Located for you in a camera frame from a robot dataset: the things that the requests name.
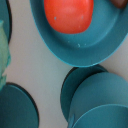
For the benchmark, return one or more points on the teal padded gripper finger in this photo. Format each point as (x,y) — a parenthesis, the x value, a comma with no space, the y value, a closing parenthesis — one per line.
(5,57)

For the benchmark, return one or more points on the red tomato toy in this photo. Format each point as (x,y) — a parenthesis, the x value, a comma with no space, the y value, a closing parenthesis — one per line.
(69,16)

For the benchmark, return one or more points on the grey pot with handle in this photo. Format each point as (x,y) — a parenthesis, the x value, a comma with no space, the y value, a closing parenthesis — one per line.
(108,30)

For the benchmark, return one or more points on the pink stove board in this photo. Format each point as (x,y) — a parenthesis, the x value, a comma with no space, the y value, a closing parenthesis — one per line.
(34,67)

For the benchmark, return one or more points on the dark grey stock pot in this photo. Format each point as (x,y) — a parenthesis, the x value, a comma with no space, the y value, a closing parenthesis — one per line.
(94,98)

